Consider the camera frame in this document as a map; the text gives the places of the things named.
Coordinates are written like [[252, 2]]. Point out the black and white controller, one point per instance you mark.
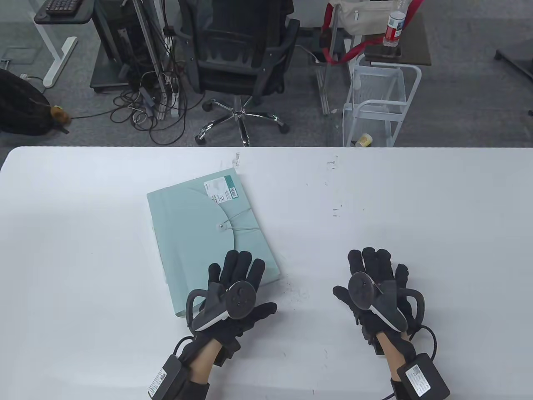
[[362, 289], [239, 300]]

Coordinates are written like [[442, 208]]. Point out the person's right hand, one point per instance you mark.
[[379, 266]]

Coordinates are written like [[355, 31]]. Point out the black office chair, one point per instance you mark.
[[233, 71]]

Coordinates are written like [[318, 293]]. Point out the paper cup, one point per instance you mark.
[[364, 141]]

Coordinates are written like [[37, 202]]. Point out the person's left hand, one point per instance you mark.
[[250, 279]]

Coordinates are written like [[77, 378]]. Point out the black desk white legs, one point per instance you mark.
[[62, 50]]

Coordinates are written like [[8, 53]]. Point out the black phone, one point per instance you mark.
[[377, 51]]

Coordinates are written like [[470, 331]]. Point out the person's right forearm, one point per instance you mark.
[[393, 354]]

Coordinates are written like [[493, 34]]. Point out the beige bag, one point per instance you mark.
[[362, 18]]

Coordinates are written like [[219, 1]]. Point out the white rolling cart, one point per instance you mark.
[[379, 85]]

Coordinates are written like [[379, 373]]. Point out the black computer tower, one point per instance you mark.
[[112, 37]]

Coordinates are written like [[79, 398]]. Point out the black backpack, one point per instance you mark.
[[21, 106]]

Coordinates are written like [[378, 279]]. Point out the dark brown side table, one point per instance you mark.
[[416, 46]]

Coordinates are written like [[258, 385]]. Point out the person's left forearm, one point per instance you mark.
[[204, 362]]

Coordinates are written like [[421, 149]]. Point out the brown plush toy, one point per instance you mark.
[[60, 114]]

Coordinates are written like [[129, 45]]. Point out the black stand base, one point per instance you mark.
[[516, 62]]

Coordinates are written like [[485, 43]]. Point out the aluminium frame stand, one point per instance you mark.
[[166, 108], [325, 96]]

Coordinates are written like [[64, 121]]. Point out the black keyboard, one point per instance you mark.
[[60, 6]]

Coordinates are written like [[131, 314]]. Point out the black wrist sensor box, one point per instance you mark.
[[422, 377], [166, 377]]

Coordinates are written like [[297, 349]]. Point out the clear water bottle red label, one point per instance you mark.
[[393, 29]]

